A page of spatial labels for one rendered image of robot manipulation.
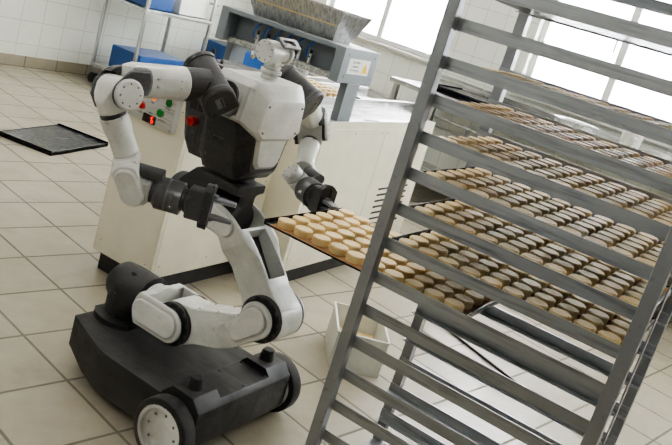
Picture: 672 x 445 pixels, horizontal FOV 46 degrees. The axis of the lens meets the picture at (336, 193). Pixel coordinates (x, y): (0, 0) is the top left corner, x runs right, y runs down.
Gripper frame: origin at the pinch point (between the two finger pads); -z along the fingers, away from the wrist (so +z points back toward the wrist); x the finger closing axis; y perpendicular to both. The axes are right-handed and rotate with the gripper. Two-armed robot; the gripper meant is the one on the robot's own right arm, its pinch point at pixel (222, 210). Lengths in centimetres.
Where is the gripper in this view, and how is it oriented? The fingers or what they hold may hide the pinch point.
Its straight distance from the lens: 212.4
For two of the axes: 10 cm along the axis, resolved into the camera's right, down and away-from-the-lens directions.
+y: 0.3, -2.4, 9.7
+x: 2.8, -9.3, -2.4
